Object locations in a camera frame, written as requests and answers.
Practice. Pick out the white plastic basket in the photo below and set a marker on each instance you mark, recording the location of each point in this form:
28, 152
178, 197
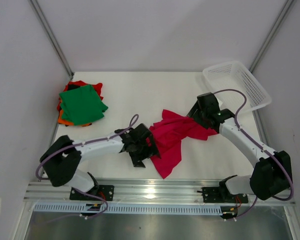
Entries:
234, 75

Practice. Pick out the red folded t shirt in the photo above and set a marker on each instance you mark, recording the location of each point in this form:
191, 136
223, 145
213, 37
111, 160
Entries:
72, 85

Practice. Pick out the aluminium front rail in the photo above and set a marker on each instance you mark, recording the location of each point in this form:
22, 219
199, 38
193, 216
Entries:
129, 191

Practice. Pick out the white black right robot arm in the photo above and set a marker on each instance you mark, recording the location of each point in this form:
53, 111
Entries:
272, 170

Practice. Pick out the crimson t shirt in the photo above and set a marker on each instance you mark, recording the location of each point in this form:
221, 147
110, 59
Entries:
168, 135

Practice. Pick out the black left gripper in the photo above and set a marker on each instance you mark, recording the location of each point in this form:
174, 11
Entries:
150, 151

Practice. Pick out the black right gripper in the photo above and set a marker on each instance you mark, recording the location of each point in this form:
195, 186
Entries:
196, 114

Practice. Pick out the right aluminium corner post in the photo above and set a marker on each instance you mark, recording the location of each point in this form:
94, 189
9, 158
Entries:
272, 33

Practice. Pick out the aluminium corner post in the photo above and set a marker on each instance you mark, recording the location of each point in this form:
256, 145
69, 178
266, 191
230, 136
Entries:
42, 19
272, 33

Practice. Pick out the green folded t shirt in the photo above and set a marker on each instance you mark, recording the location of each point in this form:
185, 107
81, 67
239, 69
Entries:
81, 105

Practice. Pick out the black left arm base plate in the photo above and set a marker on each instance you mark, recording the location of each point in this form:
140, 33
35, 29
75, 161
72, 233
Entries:
105, 192

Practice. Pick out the left aluminium corner post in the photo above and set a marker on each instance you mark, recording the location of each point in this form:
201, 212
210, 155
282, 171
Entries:
42, 19

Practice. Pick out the white slotted cable duct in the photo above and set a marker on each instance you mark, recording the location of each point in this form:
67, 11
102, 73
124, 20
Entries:
120, 208

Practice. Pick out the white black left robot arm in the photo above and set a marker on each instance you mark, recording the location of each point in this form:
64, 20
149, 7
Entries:
61, 161

